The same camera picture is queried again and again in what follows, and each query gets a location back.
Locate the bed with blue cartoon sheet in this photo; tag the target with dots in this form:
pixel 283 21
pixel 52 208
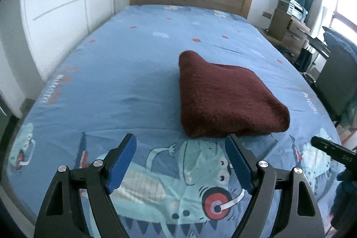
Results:
pixel 125 59

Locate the wall socket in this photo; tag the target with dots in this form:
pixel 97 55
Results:
pixel 267 14

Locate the wooden drawer cabinet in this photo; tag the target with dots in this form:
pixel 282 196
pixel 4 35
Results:
pixel 290 31

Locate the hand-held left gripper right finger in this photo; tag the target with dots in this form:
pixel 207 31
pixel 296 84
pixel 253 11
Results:
pixel 238 162

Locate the dark office chair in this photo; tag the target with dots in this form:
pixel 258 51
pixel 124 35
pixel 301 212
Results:
pixel 337 73

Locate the white printer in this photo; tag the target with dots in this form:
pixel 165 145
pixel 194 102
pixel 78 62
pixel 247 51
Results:
pixel 292 8

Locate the black bag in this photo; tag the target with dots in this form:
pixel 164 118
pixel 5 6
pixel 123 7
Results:
pixel 303 59

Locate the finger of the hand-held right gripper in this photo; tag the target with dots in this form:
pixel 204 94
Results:
pixel 332 148

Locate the white wardrobe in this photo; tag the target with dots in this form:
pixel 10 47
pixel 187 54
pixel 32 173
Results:
pixel 55 17

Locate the dark red towel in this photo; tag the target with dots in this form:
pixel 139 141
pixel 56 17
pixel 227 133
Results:
pixel 223 93

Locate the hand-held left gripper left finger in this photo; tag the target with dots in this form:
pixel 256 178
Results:
pixel 122 165

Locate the dark desk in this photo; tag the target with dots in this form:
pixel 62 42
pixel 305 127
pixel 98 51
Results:
pixel 316 41

